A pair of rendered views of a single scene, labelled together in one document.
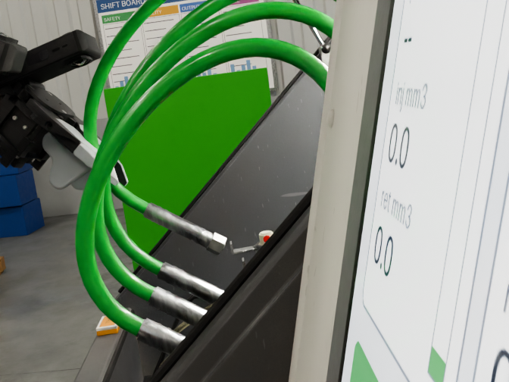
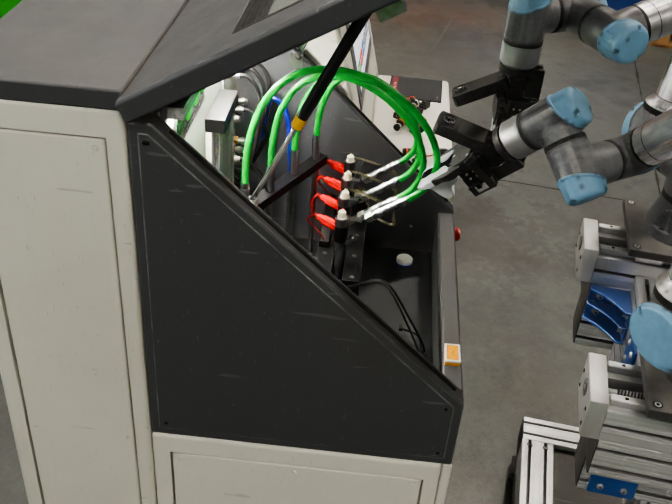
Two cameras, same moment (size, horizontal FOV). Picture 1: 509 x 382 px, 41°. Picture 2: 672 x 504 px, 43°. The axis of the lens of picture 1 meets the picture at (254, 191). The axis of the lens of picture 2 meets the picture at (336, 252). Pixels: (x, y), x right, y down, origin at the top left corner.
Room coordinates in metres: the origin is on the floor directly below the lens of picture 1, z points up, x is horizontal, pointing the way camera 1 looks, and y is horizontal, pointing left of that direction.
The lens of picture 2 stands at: (2.21, 0.07, 2.03)
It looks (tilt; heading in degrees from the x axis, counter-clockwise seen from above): 35 degrees down; 183
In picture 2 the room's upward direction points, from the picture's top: 5 degrees clockwise
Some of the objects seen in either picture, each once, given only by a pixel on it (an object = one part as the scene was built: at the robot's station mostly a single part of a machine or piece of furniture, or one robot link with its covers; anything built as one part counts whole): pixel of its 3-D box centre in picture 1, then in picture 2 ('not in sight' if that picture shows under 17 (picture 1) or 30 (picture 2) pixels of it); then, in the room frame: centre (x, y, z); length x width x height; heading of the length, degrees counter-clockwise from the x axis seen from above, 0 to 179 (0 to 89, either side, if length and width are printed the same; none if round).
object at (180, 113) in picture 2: not in sight; (210, 50); (0.75, -0.27, 1.43); 0.54 x 0.03 x 0.02; 1
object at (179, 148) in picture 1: (203, 177); not in sight; (4.41, 0.32, 0.65); 0.95 x 0.86 x 1.30; 91
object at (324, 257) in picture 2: not in sight; (340, 261); (0.62, -0.01, 0.91); 0.34 x 0.10 x 0.15; 1
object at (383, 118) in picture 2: not in sight; (411, 131); (0.04, 0.13, 0.97); 0.70 x 0.22 x 0.03; 1
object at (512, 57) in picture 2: not in sight; (520, 53); (0.61, 0.30, 1.44); 0.08 x 0.08 x 0.05
